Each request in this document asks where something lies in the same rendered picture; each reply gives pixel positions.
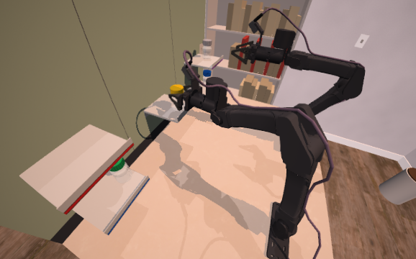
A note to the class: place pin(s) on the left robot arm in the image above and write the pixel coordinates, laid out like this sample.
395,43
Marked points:
299,154

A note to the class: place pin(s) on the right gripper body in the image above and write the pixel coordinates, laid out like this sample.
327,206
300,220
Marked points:
261,52

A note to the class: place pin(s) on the clear bottle with grey cap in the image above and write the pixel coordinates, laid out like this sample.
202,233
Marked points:
206,50

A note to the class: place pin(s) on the bottle with yellow cap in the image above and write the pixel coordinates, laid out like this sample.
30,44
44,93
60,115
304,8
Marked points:
176,89

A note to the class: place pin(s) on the clear bottle with green cap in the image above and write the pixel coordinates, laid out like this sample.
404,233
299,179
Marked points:
121,171

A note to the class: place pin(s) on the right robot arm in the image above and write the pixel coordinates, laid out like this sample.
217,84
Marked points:
342,89

